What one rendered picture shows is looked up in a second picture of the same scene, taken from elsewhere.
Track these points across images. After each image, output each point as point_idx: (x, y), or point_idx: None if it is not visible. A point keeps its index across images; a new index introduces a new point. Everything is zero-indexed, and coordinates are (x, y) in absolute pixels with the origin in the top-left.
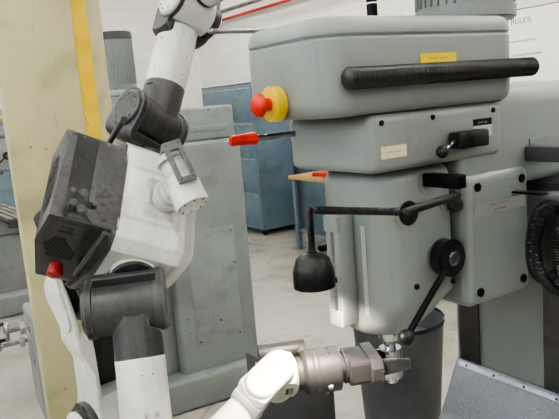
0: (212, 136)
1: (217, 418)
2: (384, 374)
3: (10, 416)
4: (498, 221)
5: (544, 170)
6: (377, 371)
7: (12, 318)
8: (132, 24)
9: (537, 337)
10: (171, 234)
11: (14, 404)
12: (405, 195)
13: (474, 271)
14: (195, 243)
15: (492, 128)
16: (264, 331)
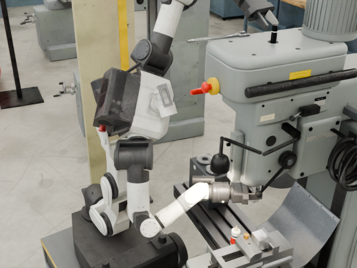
0: None
1: (169, 209)
2: (249, 200)
3: (64, 128)
4: (319, 143)
5: None
6: (245, 200)
7: (63, 61)
8: None
9: (332, 187)
10: (158, 124)
11: (66, 121)
12: (271, 133)
13: (300, 165)
14: (175, 49)
15: (325, 101)
16: (211, 96)
